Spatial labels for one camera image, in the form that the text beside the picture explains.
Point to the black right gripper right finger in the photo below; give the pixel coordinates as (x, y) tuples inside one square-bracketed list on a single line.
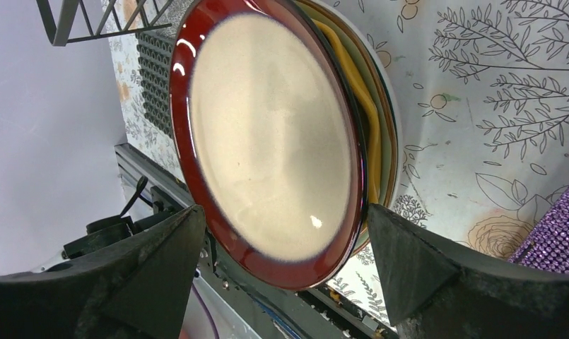
[(434, 287)]

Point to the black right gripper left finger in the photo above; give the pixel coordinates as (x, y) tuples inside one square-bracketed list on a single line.
[(135, 288)]

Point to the brown rimmed beige plate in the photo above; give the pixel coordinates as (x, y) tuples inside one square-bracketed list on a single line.
[(267, 133)]

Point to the light green flower plate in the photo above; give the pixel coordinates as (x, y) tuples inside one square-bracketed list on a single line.
[(360, 121)]

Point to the yellow scalloped plate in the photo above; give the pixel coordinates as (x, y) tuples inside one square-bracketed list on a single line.
[(361, 93)]

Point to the white plate green red rim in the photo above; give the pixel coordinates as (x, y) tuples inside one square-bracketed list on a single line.
[(373, 72)]

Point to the purple glitter microphone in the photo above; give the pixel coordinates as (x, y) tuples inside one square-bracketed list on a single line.
[(547, 245)]

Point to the grey studded baseplate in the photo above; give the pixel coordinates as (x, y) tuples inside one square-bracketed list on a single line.
[(155, 52)]

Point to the black wire dish rack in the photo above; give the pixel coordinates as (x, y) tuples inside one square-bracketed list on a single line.
[(72, 24)]

